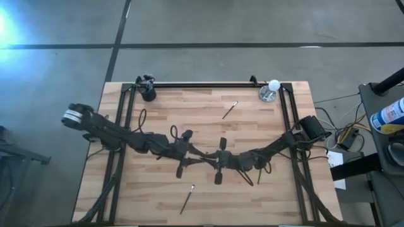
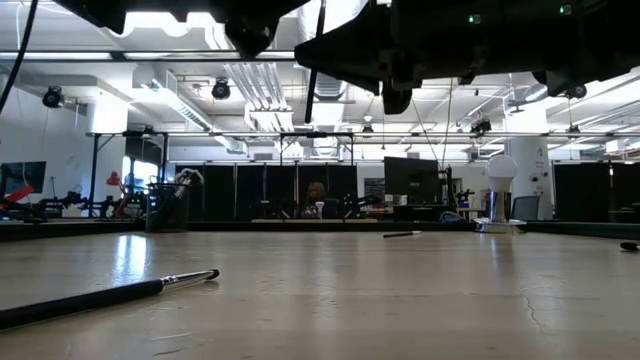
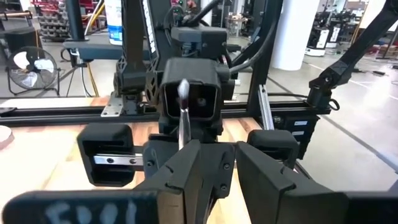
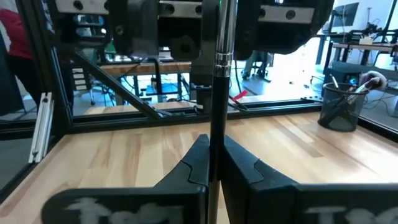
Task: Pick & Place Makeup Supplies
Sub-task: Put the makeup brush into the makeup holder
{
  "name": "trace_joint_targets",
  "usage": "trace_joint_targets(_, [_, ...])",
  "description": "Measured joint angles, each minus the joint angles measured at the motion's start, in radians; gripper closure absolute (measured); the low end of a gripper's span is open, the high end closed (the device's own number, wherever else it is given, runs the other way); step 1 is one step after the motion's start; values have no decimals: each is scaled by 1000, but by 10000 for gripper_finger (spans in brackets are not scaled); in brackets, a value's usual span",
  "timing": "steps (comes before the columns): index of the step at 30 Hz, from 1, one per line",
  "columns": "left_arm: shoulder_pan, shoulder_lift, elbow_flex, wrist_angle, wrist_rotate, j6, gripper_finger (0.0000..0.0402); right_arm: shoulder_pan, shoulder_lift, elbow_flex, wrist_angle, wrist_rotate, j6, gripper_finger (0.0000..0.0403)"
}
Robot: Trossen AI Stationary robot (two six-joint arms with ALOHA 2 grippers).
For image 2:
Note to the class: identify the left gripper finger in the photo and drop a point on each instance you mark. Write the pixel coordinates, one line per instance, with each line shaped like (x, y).
(252, 30)

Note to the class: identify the black overhead rig crossbar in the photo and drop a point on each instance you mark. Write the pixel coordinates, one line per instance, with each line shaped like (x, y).
(150, 56)

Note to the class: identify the dark wall-mounted screen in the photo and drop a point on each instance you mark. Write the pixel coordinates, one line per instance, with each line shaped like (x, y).
(25, 175)

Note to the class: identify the white round pillar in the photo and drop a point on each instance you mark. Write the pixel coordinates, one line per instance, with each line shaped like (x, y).
(530, 165)

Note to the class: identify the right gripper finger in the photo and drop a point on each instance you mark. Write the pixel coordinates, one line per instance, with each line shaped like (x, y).
(397, 97)
(355, 55)

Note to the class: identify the red background lamp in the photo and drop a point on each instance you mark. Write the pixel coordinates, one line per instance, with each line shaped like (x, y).
(114, 178)

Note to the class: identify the person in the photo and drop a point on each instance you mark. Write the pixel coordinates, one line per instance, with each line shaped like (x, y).
(316, 195)

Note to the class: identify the large fluffy grey powder brush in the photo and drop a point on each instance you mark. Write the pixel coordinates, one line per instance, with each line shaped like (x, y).
(195, 176)

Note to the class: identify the silver ceiling air duct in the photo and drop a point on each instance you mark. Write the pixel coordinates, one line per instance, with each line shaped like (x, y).
(330, 86)

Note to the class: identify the long black silver-ferrule makeup brush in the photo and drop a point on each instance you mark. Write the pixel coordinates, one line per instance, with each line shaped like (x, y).
(100, 298)

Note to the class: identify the black desk monitor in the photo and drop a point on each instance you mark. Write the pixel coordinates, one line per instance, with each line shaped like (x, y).
(410, 180)

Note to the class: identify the black mesh brush cup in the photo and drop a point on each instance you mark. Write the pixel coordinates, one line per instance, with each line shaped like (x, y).
(165, 212)

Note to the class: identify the black metal workstation frame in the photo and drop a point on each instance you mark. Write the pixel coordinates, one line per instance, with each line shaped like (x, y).
(315, 134)

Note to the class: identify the black partition panels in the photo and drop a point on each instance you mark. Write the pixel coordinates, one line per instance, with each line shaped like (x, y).
(250, 190)
(580, 190)

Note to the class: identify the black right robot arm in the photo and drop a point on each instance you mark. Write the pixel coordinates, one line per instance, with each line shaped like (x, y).
(600, 45)

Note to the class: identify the black round-tipped makeup tool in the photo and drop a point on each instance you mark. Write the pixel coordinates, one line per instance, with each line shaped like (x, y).
(630, 246)

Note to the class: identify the blue grey background bag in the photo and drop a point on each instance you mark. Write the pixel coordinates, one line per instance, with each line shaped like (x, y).
(451, 217)

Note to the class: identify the black table edge rail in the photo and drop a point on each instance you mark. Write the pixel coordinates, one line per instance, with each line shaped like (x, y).
(350, 226)

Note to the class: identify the grey office chair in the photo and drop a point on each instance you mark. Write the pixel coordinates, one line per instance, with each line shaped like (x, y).
(525, 207)

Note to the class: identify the black round ceiling camera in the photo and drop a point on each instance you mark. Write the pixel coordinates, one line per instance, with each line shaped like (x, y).
(221, 90)
(53, 97)

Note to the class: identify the short thin black makeup pencil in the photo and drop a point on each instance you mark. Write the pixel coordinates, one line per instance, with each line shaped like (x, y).
(400, 234)

